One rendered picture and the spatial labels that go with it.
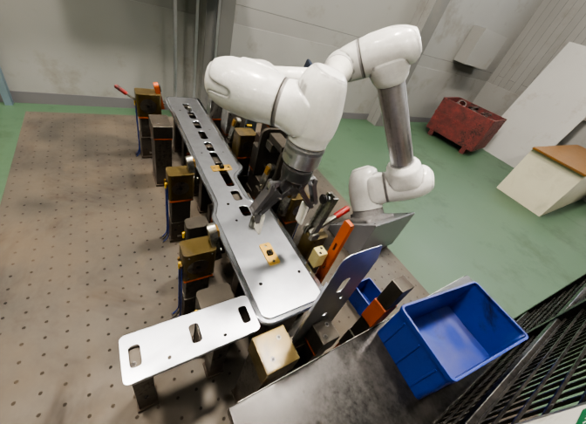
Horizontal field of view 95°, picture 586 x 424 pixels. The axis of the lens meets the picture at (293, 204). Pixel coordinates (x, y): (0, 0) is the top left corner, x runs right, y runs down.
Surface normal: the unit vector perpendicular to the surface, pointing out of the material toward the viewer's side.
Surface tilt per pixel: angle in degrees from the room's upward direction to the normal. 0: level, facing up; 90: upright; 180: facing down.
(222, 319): 0
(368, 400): 0
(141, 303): 0
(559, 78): 76
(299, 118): 89
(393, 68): 100
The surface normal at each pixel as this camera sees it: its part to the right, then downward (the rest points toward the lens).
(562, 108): -0.76, -0.05
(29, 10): 0.47, 0.66
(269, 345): 0.26, -0.74
